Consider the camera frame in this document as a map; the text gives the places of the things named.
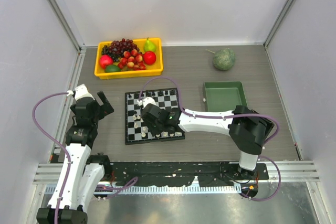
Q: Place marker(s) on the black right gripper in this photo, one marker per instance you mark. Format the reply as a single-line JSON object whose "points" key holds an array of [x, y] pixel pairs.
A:
{"points": [[153, 131]]}

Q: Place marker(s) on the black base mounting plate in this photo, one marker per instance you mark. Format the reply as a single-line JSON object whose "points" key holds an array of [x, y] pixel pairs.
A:
{"points": [[178, 174]]}

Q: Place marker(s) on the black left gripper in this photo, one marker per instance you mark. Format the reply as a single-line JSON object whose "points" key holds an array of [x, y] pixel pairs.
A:
{"points": [[106, 107]]}

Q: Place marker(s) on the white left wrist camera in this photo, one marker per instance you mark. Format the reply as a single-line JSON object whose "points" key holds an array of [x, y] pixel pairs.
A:
{"points": [[79, 92]]}

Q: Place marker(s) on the red apple left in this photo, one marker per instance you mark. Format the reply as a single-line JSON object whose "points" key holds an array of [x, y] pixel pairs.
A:
{"points": [[105, 61]]}

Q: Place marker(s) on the black white chessboard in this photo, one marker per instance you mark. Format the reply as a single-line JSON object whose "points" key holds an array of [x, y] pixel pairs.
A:
{"points": [[136, 130]]}

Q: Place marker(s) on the red apple right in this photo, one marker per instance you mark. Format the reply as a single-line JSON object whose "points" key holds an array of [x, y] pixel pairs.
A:
{"points": [[149, 58]]}

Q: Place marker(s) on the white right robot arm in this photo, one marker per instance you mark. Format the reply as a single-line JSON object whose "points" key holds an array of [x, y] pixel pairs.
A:
{"points": [[248, 129]]}

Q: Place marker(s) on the red cherry cluster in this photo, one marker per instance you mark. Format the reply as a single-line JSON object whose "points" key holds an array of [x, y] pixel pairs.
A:
{"points": [[132, 60]]}

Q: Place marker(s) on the yellow plastic fruit bin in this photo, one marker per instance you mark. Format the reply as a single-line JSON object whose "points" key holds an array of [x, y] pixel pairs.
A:
{"points": [[151, 70]]}

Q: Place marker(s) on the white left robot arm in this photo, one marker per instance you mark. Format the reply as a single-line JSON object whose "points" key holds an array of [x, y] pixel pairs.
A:
{"points": [[81, 171]]}

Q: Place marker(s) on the red apple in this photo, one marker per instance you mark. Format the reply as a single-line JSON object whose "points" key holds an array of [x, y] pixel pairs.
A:
{"points": [[105, 61], [149, 58]]}

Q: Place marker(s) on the green round melon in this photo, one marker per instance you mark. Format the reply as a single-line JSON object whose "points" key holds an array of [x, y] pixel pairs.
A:
{"points": [[224, 59]]}

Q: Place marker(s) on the green lime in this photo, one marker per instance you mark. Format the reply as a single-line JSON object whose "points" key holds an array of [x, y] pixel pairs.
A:
{"points": [[112, 68]]}

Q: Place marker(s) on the dark red grape bunch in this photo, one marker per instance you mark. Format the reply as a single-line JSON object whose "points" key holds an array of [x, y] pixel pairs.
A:
{"points": [[116, 49]]}

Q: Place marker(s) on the green pear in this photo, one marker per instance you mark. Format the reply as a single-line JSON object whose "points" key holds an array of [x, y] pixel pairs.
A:
{"points": [[149, 45]]}

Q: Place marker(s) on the green plastic tray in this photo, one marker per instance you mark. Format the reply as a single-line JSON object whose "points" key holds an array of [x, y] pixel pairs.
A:
{"points": [[223, 96]]}

